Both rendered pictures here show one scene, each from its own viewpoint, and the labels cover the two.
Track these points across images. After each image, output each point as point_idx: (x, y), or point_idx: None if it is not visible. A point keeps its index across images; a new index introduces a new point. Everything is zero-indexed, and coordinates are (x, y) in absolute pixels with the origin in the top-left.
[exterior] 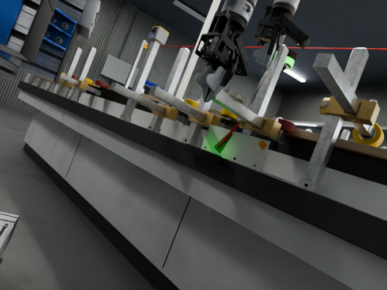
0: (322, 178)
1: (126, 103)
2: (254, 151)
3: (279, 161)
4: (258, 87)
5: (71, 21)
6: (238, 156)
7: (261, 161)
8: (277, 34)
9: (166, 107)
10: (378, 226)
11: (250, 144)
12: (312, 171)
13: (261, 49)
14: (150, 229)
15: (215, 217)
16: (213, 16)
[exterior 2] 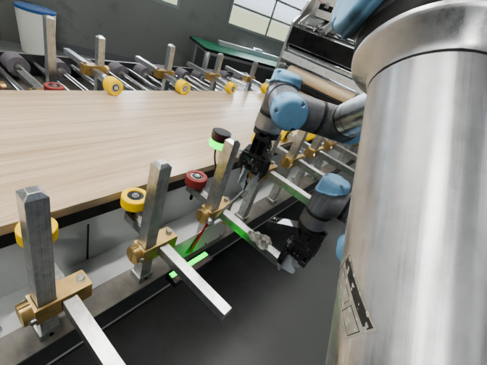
0: (206, 185)
1: None
2: (219, 229)
3: (177, 195)
4: (236, 199)
5: None
6: (207, 240)
7: (224, 229)
8: (269, 165)
9: (79, 291)
10: (268, 213)
11: (216, 228)
12: (247, 211)
13: (254, 179)
14: None
15: None
16: (321, 242)
